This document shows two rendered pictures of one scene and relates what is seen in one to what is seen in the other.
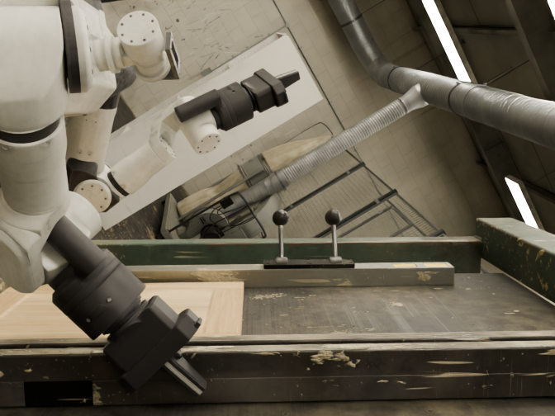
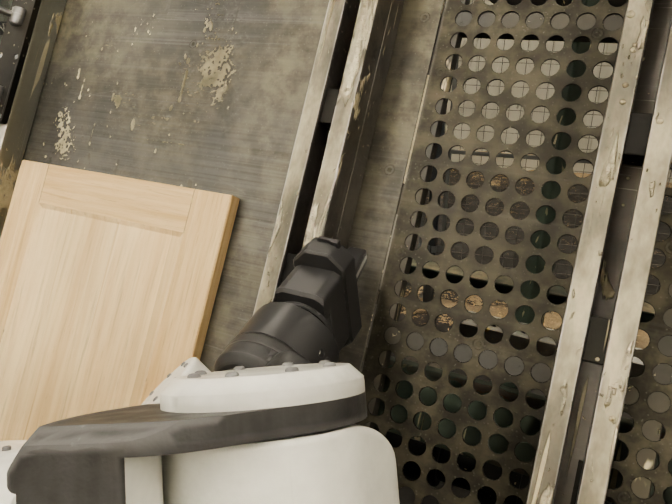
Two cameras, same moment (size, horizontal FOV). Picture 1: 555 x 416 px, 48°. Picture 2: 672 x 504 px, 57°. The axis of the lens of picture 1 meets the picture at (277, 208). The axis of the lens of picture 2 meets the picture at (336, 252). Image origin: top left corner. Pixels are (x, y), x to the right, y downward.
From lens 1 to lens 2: 0.57 m
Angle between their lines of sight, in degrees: 57
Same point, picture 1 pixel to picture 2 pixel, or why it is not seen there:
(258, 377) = (348, 187)
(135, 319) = (327, 320)
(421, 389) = (397, 13)
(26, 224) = not seen: hidden behind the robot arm
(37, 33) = (350, 489)
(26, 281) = not seen: hidden behind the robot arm
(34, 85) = (394, 482)
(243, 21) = not seen: outside the picture
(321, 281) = (45, 51)
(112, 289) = (311, 347)
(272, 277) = (21, 117)
